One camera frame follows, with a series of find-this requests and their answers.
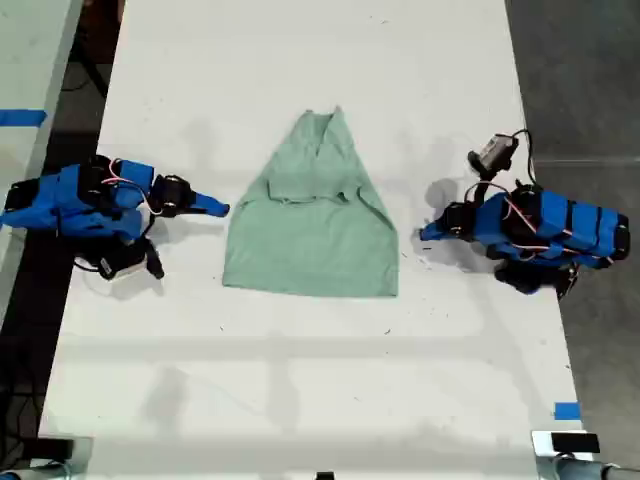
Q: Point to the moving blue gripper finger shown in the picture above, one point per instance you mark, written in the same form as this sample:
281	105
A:
207	200
437	226

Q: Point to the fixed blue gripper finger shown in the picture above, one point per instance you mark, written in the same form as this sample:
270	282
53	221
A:
436	238
210	211

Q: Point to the pale green T-shirt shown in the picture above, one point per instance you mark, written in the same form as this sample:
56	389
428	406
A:
310	250

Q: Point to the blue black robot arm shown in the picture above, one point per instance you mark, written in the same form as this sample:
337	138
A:
70	200
575	220

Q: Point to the long blue tape strip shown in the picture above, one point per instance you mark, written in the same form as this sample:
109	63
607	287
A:
20	118

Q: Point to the white side table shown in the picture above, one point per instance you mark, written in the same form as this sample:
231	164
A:
25	60

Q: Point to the short blue tape strip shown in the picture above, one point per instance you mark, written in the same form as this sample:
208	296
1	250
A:
567	411

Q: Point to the black box on white plate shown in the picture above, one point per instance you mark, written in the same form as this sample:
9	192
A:
575	443

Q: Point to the grey pipe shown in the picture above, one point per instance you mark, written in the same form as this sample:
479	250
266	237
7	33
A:
585	470

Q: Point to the small black box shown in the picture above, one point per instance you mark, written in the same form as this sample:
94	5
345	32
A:
55	448

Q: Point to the camera black stalk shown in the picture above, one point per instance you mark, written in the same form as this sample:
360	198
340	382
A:
486	179
146	232

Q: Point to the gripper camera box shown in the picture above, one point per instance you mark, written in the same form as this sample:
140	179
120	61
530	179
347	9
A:
495	150
122	266

